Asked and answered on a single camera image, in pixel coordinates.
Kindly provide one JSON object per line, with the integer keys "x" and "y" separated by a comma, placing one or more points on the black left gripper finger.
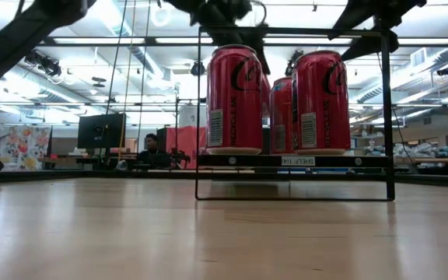
{"x": 257, "y": 54}

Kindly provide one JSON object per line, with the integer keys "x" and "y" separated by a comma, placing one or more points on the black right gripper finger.
{"x": 352, "y": 23}
{"x": 372, "y": 44}

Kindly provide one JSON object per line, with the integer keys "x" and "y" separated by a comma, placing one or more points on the red cola can black script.
{"x": 233, "y": 101}
{"x": 321, "y": 101}

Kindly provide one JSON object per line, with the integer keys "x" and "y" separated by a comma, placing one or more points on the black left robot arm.
{"x": 14, "y": 39}

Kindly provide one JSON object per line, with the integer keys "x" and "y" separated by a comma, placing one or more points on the white shelf label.
{"x": 298, "y": 160}

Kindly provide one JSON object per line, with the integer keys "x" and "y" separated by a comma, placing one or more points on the red partition panel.
{"x": 185, "y": 144}

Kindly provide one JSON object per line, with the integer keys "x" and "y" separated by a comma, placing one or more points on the cluttered background table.
{"x": 430, "y": 159}

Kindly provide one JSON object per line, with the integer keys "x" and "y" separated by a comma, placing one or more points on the person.
{"x": 152, "y": 155}

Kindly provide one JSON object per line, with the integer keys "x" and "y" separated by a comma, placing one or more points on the black monitor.
{"x": 101, "y": 130}

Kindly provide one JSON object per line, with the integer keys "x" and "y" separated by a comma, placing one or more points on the black ceiling light cluster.
{"x": 45, "y": 64}

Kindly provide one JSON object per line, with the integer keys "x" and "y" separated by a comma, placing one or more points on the floral cloth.
{"x": 19, "y": 148}

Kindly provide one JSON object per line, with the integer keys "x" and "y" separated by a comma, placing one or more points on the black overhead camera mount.
{"x": 294, "y": 62}

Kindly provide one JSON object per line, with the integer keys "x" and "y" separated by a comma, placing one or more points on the black ceiling camera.
{"x": 445, "y": 71}

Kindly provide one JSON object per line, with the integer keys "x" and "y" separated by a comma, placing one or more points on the wooden shelf black metal frame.
{"x": 247, "y": 160}

